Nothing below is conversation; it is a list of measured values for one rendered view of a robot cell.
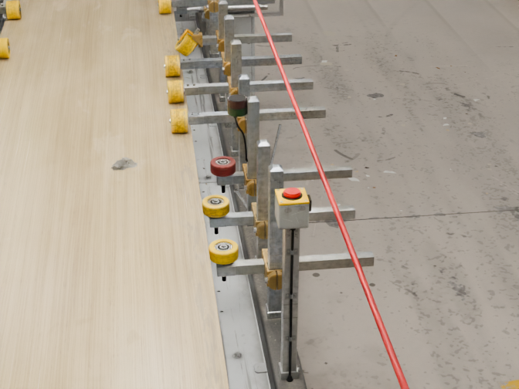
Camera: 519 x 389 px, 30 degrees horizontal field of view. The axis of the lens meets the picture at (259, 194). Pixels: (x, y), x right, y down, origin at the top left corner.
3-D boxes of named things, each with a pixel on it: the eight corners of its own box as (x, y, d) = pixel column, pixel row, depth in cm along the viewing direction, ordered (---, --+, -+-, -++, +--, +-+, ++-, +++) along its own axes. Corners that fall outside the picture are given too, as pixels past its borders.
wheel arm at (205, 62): (300, 61, 374) (300, 52, 372) (302, 64, 371) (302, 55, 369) (171, 66, 369) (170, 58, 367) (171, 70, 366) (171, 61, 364)
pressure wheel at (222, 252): (221, 268, 271) (220, 234, 265) (244, 278, 267) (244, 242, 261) (203, 282, 265) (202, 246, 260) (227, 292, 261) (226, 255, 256)
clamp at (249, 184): (257, 176, 314) (257, 162, 312) (262, 196, 303) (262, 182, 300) (240, 177, 314) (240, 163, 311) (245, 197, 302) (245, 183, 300)
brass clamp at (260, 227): (269, 215, 293) (269, 201, 291) (275, 238, 281) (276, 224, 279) (249, 217, 292) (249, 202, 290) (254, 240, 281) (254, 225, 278)
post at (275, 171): (279, 314, 271) (281, 162, 248) (281, 322, 268) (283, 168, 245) (267, 315, 271) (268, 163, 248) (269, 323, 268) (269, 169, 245)
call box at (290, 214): (303, 215, 228) (304, 187, 224) (308, 231, 222) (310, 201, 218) (274, 217, 227) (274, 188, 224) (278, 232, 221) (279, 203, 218)
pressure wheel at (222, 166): (234, 185, 314) (234, 153, 308) (237, 197, 307) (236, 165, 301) (209, 187, 313) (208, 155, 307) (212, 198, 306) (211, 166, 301)
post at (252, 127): (257, 230, 316) (258, 94, 293) (259, 235, 313) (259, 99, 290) (247, 231, 316) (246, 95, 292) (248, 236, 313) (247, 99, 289)
